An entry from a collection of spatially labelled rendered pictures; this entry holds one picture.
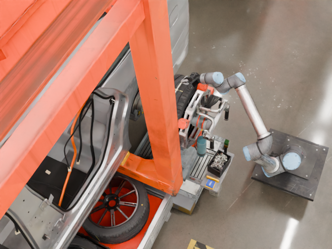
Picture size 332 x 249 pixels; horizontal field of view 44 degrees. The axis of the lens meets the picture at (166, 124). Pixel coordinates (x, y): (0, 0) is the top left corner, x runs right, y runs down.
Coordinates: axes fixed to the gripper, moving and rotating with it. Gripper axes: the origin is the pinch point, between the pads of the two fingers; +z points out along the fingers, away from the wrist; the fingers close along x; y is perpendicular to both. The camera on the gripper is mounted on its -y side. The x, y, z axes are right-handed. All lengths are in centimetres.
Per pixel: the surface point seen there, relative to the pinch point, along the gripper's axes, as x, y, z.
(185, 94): -10.2, -4.3, -0.3
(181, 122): -21.1, -26.4, -2.7
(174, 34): 18, 46, 24
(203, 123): -43.7, -5.2, -2.8
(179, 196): -111, -42, 41
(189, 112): -21.3, -14.2, -4.3
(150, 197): -90, -60, 54
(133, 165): -46, -57, 49
